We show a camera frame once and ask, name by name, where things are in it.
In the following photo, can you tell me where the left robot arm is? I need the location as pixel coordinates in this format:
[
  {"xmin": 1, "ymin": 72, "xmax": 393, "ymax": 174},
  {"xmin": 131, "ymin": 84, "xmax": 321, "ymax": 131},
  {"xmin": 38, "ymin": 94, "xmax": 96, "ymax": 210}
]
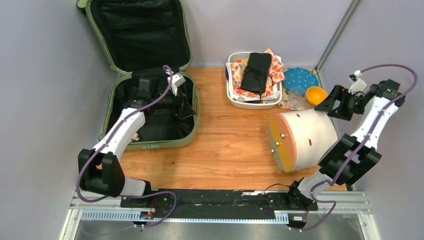
[{"xmin": 76, "ymin": 73, "xmax": 199, "ymax": 208}]

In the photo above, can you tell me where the clear drinking glass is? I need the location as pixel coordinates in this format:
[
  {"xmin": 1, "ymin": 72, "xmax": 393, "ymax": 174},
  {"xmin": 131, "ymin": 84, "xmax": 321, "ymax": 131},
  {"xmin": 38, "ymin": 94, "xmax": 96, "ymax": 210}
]
[{"xmin": 287, "ymin": 87, "xmax": 306, "ymax": 110}]

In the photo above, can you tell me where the floral placemat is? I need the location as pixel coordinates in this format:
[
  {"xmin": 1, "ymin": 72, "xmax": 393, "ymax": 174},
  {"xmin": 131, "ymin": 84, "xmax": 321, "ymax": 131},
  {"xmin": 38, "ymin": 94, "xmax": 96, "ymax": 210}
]
[{"xmin": 277, "ymin": 67, "xmax": 318, "ymax": 110}]

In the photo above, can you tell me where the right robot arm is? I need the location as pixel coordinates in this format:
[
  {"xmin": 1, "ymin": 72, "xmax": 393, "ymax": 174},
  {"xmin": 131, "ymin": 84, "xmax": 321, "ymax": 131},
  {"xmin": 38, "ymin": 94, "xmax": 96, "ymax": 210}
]
[{"xmin": 284, "ymin": 79, "xmax": 405, "ymax": 210}]

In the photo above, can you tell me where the yellow bowl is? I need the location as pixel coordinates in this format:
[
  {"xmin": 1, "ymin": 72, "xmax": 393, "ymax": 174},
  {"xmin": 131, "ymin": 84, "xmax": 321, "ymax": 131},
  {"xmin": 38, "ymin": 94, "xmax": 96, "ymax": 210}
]
[{"xmin": 305, "ymin": 86, "xmax": 328, "ymax": 107}]

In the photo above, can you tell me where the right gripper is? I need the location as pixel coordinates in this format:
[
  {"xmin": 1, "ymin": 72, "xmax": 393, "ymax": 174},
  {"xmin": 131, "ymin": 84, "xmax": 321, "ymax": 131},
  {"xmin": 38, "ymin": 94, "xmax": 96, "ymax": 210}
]
[{"xmin": 314, "ymin": 85, "xmax": 366, "ymax": 122}]

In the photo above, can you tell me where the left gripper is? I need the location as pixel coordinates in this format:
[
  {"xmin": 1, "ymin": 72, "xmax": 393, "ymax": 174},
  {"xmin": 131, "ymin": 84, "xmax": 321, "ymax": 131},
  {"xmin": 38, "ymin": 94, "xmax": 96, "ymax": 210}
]
[{"xmin": 152, "ymin": 84, "xmax": 197, "ymax": 120}]

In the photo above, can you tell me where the blue dotted plate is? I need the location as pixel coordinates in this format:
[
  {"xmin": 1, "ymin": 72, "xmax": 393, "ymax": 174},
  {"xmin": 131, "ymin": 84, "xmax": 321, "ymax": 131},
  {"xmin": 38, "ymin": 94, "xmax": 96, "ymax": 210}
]
[{"xmin": 283, "ymin": 67, "xmax": 319, "ymax": 91}]

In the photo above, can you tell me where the white plastic tub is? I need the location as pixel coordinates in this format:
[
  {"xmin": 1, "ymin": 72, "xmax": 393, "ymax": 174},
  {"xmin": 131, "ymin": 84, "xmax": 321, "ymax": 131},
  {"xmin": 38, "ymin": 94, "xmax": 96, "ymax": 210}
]
[{"xmin": 225, "ymin": 51, "xmax": 284, "ymax": 110}]

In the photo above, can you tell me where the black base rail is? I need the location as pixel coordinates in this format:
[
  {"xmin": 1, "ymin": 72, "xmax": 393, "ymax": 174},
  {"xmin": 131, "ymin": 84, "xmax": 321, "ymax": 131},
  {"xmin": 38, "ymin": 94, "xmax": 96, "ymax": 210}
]
[{"xmin": 120, "ymin": 188, "xmax": 318, "ymax": 220}]

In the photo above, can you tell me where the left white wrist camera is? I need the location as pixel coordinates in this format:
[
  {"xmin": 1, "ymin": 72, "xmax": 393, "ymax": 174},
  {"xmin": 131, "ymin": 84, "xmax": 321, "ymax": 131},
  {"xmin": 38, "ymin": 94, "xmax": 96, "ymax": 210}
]
[{"xmin": 167, "ymin": 73, "xmax": 186, "ymax": 96}]

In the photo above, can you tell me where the transparent orange disc lid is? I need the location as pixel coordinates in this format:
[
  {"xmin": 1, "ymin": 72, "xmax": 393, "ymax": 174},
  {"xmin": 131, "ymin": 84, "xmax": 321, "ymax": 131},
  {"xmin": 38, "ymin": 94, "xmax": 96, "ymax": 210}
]
[{"xmin": 268, "ymin": 113, "xmax": 297, "ymax": 173}]

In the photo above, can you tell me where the cream cylindrical container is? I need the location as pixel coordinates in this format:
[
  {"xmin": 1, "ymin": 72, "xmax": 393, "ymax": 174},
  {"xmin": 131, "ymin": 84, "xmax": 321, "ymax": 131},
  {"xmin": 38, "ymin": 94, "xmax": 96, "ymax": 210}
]
[{"xmin": 279, "ymin": 109, "xmax": 338, "ymax": 172}]

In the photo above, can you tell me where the black pouch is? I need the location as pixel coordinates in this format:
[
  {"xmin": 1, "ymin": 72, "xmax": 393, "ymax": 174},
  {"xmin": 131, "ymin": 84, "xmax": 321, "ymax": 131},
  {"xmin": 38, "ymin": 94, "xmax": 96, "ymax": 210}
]
[{"xmin": 240, "ymin": 52, "xmax": 272, "ymax": 95}]

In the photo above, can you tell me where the floral orange print cloth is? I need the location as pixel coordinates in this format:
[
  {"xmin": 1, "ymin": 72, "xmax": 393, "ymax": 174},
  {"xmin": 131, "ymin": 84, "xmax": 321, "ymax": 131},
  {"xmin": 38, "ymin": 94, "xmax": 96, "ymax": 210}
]
[{"xmin": 230, "ymin": 48, "xmax": 286, "ymax": 102}]

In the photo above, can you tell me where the green hard-shell suitcase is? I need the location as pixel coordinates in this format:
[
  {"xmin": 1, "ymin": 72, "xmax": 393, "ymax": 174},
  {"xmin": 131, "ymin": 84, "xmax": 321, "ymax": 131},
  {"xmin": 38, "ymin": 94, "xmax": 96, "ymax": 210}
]
[{"xmin": 76, "ymin": 0, "xmax": 200, "ymax": 145}]

